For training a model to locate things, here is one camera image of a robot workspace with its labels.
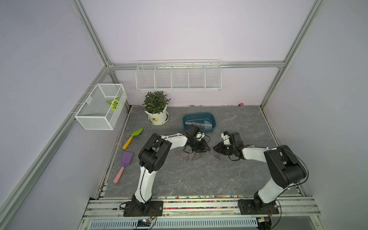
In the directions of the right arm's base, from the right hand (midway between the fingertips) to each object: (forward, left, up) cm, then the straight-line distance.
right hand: (214, 147), depth 95 cm
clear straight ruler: (+20, +9, -1) cm, 22 cm away
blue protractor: (+21, +3, 0) cm, 21 cm away
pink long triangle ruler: (-5, +19, -2) cm, 20 cm away
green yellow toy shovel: (+12, +55, 0) cm, 57 cm away
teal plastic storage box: (+27, +8, -1) cm, 29 cm away
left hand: (-3, +4, +2) cm, 5 cm away
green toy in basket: (+13, +60, +29) cm, 68 cm away
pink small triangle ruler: (-6, +12, -2) cm, 14 cm away
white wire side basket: (+12, +67, +26) cm, 73 cm away
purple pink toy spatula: (-8, +58, -1) cm, 58 cm away
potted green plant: (+24, +40, +16) cm, 49 cm away
